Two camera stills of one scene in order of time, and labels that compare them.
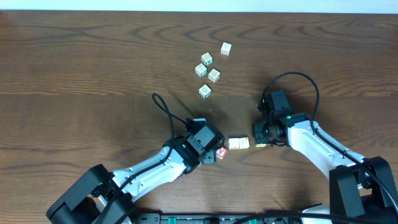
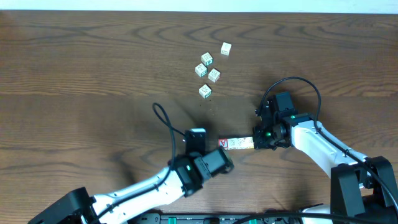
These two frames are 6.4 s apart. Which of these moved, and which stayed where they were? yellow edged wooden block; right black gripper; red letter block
Moved: red letter block
Stayed: yellow edged wooden block; right black gripper
